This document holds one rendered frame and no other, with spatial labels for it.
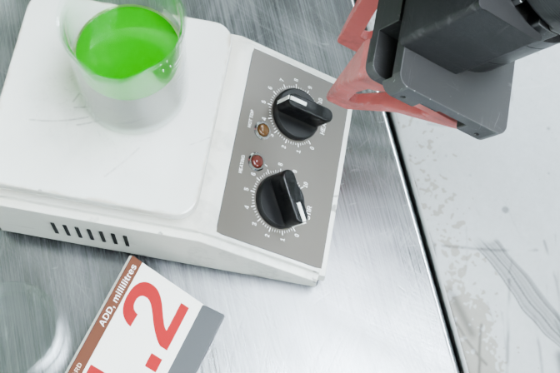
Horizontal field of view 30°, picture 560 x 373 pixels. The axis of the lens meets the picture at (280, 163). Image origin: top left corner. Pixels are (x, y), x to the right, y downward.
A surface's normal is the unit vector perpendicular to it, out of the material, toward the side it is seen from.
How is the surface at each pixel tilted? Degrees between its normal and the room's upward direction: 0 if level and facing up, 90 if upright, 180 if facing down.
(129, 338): 40
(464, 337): 0
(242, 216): 30
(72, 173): 0
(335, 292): 0
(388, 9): 59
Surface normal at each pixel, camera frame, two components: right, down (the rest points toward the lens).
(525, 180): 0.05, -0.36
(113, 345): 0.62, 0.00
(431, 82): 0.55, -0.21
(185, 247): -0.17, 0.92
